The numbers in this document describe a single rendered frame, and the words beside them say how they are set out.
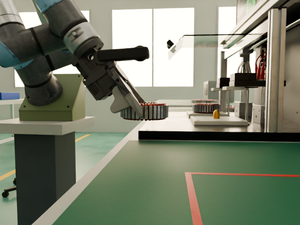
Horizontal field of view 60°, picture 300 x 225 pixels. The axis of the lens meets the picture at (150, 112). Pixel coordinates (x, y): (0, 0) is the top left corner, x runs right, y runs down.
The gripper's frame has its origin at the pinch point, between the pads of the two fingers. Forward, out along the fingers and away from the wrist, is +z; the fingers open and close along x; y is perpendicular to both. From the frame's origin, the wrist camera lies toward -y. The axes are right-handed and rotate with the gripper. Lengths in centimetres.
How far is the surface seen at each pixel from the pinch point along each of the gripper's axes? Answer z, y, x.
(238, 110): 22, -24, -43
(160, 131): 5.8, 0.5, -1.9
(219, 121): 14.8, -13.2, -14.1
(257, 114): 20.9, -24.2, -20.5
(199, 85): 30, -62, -494
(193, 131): 10.6, -5.9, -1.8
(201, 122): 11.9, -9.0, -14.2
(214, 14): -67, -170, -496
